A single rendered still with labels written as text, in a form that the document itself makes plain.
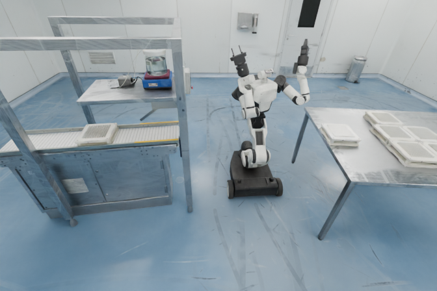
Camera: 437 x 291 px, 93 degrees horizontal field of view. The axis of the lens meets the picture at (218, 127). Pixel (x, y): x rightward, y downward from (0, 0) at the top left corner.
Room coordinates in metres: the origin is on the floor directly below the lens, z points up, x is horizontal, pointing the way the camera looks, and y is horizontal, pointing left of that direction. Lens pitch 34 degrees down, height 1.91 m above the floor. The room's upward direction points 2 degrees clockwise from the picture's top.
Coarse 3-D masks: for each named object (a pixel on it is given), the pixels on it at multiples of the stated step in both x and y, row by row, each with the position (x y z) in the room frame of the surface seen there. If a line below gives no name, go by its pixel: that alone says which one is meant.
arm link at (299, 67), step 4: (300, 60) 1.82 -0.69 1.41; (296, 64) 1.83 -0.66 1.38; (300, 64) 1.81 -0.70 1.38; (304, 64) 1.80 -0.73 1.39; (296, 68) 1.81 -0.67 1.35; (300, 68) 1.77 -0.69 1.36; (304, 68) 1.77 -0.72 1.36; (296, 72) 1.80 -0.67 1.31; (300, 72) 1.76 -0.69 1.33; (304, 72) 1.75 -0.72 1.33
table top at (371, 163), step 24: (312, 120) 1.83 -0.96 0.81; (336, 120) 1.83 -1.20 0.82; (360, 120) 1.84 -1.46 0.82; (408, 120) 1.87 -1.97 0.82; (432, 120) 1.89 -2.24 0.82; (360, 144) 1.43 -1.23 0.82; (360, 168) 1.14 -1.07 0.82; (384, 168) 1.15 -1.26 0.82; (408, 168) 1.15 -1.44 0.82; (432, 168) 1.16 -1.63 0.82
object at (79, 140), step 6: (108, 126) 1.44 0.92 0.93; (114, 126) 1.44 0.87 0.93; (84, 132) 1.34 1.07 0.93; (108, 132) 1.35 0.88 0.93; (78, 138) 1.26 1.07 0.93; (84, 138) 1.26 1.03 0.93; (90, 138) 1.26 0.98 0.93; (96, 138) 1.26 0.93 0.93; (102, 138) 1.27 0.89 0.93; (108, 138) 1.27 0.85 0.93
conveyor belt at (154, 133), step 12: (72, 132) 1.43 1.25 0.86; (120, 132) 1.46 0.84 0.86; (132, 132) 1.46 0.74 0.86; (144, 132) 1.47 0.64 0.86; (156, 132) 1.47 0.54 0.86; (168, 132) 1.48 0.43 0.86; (12, 144) 1.25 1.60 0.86; (36, 144) 1.26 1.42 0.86; (48, 144) 1.26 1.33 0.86; (60, 144) 1.27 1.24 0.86; (72, 144) 1.27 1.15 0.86
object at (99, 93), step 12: (96, 84) 1.44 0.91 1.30; (108, 84) 1.44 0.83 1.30; (132, 84) 1.46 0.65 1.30; (84, 96) 1.24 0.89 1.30; (96, 96) 1.24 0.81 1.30; (108, 96) 1.25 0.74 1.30; (120, 96) 1.26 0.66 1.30; (132, 96) 1.26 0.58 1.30; (144, 96) 1.27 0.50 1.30; (156, 96) 1.27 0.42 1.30; (168, 96) 1.28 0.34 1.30
